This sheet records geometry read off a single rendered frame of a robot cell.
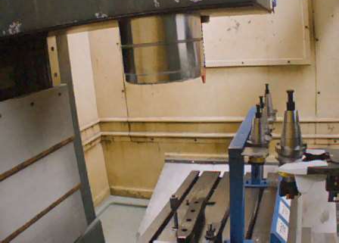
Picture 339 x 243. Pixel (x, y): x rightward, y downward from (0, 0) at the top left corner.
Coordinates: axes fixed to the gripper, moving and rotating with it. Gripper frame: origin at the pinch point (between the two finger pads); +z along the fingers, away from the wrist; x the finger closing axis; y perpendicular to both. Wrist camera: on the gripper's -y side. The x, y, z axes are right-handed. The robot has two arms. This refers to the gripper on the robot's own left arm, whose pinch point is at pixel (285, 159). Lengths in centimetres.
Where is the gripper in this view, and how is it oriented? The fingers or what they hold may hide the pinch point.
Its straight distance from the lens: 67.9
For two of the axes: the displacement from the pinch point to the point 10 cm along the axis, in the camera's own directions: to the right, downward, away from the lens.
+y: 0.9, 9.7, 2.4
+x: 3.5, -2.6, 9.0
